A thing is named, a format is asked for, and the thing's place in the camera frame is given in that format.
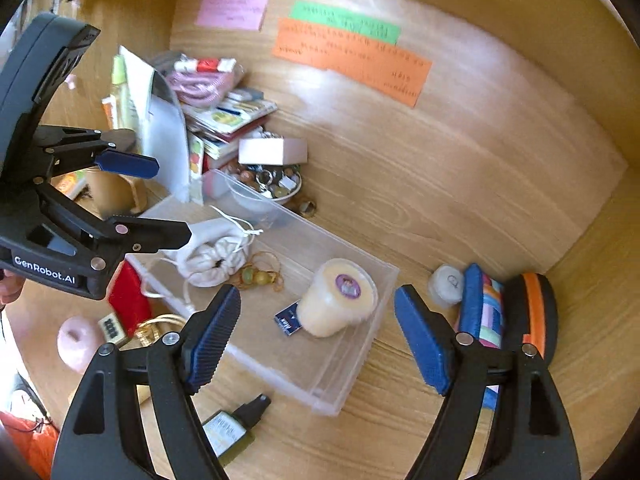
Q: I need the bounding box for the clear plastic storage box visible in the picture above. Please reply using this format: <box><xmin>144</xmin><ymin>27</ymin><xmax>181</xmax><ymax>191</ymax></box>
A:
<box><xmin>125</xmin><ymin>169</ymin><xmax>401</xmax><ymax>417</ymax></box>

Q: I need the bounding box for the green spray bottle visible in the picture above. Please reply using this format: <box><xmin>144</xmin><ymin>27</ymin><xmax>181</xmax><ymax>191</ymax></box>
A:
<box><xmin>200</xmin><ymin>393</ymin><xmax>273</xmax><ymax>467</ymax></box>

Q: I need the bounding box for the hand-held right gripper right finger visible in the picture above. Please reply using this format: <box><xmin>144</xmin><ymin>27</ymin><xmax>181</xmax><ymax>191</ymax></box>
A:
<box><xmin>394</xmin><ymin>284</ymin><xmax>583</xmax><ymax>480</ymax></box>

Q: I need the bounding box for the red pouch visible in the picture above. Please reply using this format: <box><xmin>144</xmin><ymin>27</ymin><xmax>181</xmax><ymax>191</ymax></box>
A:
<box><xmin>108</xmin><ymin>260</ymin><xmax>154</xmax><ymax>337</ymax></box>

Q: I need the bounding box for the small white round container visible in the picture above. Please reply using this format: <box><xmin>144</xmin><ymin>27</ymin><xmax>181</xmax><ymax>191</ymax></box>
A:
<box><xmin>427</xmin><ymin>264</ymin><xmax>466</xmax><ymax>310</ymax></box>

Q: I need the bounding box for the round wooden cup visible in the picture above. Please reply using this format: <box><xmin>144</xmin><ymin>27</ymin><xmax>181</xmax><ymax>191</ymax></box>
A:
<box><xmin>81</xmin><ymin>166</ymin><xmax>149</xmax><ymax>220</ymax></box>

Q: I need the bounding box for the pink sticky note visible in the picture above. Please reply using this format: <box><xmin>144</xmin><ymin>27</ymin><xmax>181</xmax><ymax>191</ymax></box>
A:
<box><xmin>194</xmin><ymin>0</ymin><xmax>273</xmax><ymax>32</ymax></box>

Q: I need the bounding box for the wooden desk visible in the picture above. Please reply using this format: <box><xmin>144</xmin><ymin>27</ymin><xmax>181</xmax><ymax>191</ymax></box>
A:
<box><xmin>10</xmin><ymin>0</ymin><xmax>631</xmax><ymax>480</ymax></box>

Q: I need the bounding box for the colourful patchwork pouch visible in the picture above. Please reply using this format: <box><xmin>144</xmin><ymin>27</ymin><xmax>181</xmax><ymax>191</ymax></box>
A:
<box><xmin>456</xmin><ymin>262</ymin><xmax>507</xmax><ymax>411</ymax></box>

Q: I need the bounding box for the red and white packet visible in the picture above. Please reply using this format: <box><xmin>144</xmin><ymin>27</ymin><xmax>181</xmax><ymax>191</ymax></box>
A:
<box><xmin>174</xmin><ymin>57</ymin><xmax>237</xmax><ymax>75</ymax></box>

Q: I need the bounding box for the gold chain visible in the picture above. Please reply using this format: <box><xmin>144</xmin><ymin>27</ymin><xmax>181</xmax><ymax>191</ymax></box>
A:
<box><xmin>132</xmin><ymin>313</ymin><xmax>189</xmax><ymax>349</ymax></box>

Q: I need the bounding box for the stack of books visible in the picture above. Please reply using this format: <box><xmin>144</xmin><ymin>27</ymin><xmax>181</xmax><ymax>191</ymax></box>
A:
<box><xmin>182</xmin><ymin>87</ymin><xmax>279</xmax><ymax>172</ymax></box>

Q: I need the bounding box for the white bowl of beads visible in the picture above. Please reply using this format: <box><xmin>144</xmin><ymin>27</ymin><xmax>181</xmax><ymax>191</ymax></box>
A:
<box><xmin>225</xmin><ymin>162</ymin><xmax>304</xmax><ymax>212</ymax></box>

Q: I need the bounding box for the small white cardboard box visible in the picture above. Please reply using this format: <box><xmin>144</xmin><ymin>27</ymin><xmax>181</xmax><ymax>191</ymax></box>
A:
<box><xmin>238</xmin><ymin>137</ymin><xmax>309</xmax><ymax>166</ymax></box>

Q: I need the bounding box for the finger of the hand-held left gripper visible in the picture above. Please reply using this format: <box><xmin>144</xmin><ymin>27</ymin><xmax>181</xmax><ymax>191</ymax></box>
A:
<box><xmin>32</xmin><ymin>125</ymin><xmax>161</xmax><ymax>182</ymax></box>
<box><xmin>35</xmin><ymin>180</ymin><xmax>194</xmax><ymax>283</ymax></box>

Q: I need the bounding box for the cream plastic jar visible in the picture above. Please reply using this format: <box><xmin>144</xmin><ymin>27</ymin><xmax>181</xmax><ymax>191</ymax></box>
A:
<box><xmin>298</xmin><ymin>258</ymin><xmax>379</xmax><ymax>339</ymax></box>

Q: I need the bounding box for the black and orange round case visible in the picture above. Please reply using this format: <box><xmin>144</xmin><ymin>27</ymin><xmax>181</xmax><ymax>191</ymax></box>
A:
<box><xmin>500</xmin><ymin>272</ymin><xmax>560</xmax><ymax>367</ymax></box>

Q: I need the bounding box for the small beige number block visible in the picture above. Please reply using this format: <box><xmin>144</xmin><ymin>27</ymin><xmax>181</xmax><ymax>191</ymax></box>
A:
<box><xmin>97</xmin><ymin>313</ymin><xmax>127</xmax><ymax>347</ymax></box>

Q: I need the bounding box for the pink coiled cable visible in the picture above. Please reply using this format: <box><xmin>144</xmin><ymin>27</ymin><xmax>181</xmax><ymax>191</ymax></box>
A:
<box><xmin>165</xmin><ymin>67</ymin><xmax>242</xmax><ymax>109</ymax></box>

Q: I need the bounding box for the green paper note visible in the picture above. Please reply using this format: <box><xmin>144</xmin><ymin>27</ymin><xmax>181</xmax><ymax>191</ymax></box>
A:
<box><xmin>289</xmin><ymin>0</ymin><xmax>403</xmax><ymax>46</ymax></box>

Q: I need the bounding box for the white drawstring pouch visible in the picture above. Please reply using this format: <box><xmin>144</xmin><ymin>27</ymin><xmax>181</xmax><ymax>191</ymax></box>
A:
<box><xmin>175</xmin><ymin>205</ymin><xmax>264</xmax><ymax>289</ymax></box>

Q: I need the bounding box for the small blue packet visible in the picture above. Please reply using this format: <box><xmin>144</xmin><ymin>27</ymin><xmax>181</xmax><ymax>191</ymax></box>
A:
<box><xmin>274</xmin><ymin>300</ymin><xmax>305</xmax><ymax>336</ymax></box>

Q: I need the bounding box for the white paper bag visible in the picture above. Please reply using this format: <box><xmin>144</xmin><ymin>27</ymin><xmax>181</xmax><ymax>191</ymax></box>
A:
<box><xmin>117</xmin><ymin>45</ymin><xmax>204</xmax><ymax>206</ymax></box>

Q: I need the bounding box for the orange cloth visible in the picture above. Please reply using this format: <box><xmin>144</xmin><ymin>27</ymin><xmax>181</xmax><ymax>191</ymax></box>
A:
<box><xmin>0</xmin><ymin>410</ymin><xmax>57</xmax><ymax>480</ymax></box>

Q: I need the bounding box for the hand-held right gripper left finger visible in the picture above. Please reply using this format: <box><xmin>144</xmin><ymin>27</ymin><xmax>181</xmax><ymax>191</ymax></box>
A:
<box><xmin>50</xmin><ymin>284</ymin><xmax>242</xmax><ymax>480</ymax></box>

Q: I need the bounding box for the pink round donut object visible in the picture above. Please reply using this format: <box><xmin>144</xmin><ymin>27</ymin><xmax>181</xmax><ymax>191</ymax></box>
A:
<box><xmin>56</xmin><ymin>316</ymin><xmax>104</xmax><ymax>375</ymax></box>

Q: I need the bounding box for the orange paper note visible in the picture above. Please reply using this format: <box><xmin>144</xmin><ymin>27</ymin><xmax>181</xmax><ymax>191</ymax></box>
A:
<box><xmin>271</xmin><ymin>17</ymin><xmax>433</xmax><ymax>109</ymax></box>

